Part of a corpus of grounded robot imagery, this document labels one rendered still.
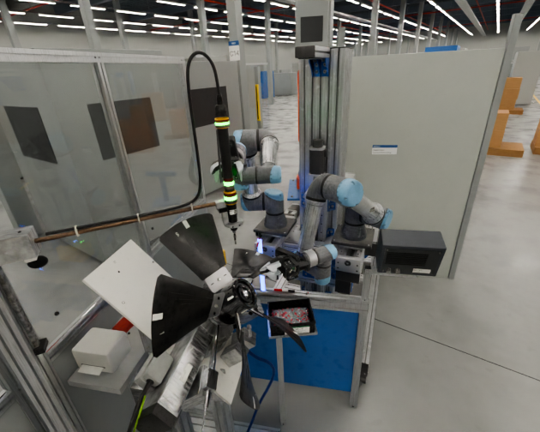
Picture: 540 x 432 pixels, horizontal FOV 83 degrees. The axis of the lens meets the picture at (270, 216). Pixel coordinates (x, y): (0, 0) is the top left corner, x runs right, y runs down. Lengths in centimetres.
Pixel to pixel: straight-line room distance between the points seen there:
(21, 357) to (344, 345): 146
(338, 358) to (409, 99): 198
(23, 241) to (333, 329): 146
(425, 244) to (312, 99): 98
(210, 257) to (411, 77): 214
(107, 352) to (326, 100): 158
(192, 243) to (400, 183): 216
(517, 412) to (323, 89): 224
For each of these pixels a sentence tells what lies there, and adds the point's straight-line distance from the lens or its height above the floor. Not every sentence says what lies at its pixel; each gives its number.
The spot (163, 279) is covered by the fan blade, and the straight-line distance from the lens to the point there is 94.
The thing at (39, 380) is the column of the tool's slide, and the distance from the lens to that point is 135.
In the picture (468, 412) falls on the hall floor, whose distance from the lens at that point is 252.
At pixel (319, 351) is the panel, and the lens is 198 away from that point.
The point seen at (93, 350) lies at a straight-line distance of 151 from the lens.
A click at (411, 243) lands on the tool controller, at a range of 147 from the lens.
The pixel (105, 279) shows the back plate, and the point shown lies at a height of 133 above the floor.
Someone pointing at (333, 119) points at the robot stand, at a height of 168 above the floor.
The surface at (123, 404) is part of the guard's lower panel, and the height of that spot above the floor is 37.
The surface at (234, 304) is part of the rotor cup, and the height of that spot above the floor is 122.
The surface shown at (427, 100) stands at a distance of 282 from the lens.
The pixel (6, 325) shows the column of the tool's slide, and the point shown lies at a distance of 120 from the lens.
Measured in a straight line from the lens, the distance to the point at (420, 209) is 308.
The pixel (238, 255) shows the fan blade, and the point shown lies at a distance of 141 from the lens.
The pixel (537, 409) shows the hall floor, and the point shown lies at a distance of 274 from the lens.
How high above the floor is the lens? 195
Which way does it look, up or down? 26 degrees down
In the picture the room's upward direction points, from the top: 3 degrees counter-clockwise
